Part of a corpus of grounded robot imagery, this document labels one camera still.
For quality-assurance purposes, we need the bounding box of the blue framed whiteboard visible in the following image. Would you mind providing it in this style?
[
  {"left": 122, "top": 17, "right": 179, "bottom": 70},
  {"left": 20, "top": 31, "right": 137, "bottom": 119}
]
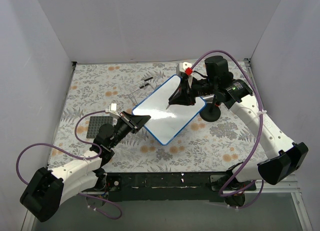
[{"left": 132, "top": 75, "right": 206, "bottom": 146}]

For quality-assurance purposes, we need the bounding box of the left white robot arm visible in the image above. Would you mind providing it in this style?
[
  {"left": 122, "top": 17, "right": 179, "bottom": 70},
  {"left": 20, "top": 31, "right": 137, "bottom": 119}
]
[{"left": 19, "top": 111, "right": 151, "bottom": 222}]

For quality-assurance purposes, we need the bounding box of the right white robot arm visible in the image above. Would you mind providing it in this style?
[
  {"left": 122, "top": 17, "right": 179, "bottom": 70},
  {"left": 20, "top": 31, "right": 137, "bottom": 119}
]
[{"left": 168, "top": 55, "right": 309, "bottom": 190}]

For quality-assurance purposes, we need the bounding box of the black microphone on stand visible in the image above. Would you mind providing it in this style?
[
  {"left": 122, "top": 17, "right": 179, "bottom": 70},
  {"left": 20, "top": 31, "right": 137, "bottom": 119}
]
[{"left": 199, "top": 94, "right": 221, "bottom": 123}]

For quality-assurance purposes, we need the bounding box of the grey studded baseplate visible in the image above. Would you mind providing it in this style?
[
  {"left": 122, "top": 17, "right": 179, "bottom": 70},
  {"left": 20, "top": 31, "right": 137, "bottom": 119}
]
[{"left": 86, "top": 116, "right": 113, "bottom": 139}]

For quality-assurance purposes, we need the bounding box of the floral table mat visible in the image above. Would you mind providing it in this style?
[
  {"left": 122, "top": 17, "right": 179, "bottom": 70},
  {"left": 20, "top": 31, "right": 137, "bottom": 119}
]
[{"left": 47, "top": 60, "right": 267, "bottom": 174}]

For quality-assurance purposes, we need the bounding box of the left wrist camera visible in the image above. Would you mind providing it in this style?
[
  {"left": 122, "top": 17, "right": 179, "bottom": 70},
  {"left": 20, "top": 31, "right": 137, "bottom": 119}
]
[{"left": 108, "top": 102, "right": 121, "bottom": 119}]

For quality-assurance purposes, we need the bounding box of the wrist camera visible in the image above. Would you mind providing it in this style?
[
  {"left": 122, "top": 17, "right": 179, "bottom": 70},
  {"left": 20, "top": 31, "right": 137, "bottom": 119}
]
[
  {"left": 176, "top": 61, "right": 193, "bottom": 88},
  {"left": 108, "top": 102, "right": 121, "bottom": 119}
]

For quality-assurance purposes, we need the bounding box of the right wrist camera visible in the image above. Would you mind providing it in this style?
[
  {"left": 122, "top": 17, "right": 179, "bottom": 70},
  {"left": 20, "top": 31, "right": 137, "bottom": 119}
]
[{"left": 176, "top": 61, "right": 193, "bottom": 88}]

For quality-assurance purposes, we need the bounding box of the wire whiteboard stand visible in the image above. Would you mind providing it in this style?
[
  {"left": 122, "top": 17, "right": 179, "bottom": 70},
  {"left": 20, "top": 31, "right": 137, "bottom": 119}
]
[{"left": 127, "top": 76, "right": 157, "bottom": 105}]

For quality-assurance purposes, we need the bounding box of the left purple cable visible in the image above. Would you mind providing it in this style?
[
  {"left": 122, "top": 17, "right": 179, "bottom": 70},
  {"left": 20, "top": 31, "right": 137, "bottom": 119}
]
[{"left": 15, "top": 109, "right": 123, "bottom": 220}]

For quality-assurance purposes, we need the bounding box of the purple cable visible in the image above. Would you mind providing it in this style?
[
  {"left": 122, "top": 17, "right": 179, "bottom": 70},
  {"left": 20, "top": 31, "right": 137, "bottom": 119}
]
[
  {"left": 15, "top": 109, "right": 123, "bottom": 220},
  {"left": 191, "top": 49, "right": 265, "bottom": 209}
]

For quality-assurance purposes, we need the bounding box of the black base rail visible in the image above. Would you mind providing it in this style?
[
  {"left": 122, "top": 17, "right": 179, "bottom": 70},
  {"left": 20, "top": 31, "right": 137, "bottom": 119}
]
[{"left": 77, "top": 171, "right": 258, "bottom": 202}]

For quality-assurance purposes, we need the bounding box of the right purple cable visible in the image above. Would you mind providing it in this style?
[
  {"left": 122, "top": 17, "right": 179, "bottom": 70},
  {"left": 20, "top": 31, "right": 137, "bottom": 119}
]
[{"left": 191, "top": 49, "right": 265, "bottom": 209}]

